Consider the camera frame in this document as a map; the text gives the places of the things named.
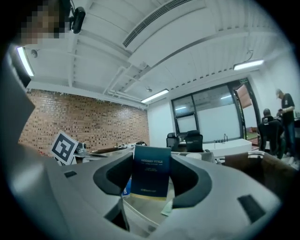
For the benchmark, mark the long ceiling light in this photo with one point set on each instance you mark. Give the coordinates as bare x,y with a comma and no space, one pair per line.
25,61
154,96
248,64

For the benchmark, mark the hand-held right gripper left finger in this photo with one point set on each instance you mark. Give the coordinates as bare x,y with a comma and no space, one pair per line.
84,194

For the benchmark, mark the green exit sign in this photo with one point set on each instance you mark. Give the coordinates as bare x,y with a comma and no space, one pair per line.
243,81

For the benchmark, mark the frosted glass window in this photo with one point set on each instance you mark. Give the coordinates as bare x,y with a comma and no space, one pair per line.
215,117

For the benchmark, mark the stainless steel compartment cart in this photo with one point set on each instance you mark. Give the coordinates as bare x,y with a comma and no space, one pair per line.
269,173

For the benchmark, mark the black faucet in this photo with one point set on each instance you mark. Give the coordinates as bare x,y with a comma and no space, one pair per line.
225,138

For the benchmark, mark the blue drip coffee packet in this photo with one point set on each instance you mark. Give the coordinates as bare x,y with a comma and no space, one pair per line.
125,191

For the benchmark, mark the black head camera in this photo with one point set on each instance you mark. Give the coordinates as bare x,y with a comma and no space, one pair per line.
78,20

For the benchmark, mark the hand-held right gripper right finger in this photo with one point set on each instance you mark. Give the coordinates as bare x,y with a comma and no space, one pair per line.
222,204

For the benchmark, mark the ceiling air vent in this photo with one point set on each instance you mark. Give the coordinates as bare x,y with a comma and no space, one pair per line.
152,21

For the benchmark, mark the dark blue small packet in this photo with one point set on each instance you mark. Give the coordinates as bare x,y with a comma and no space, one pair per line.
151,173

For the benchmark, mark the black mesh office chair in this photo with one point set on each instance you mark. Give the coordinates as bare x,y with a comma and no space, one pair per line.
194,141
172,141

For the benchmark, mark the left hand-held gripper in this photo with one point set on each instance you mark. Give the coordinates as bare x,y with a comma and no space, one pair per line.
63,147

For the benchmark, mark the person's face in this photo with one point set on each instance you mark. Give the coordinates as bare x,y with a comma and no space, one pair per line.
42,23

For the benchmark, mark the pale green sachet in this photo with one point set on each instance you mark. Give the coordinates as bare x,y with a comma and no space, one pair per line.
167,208

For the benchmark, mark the black door frame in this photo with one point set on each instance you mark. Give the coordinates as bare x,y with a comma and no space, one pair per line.
254,105

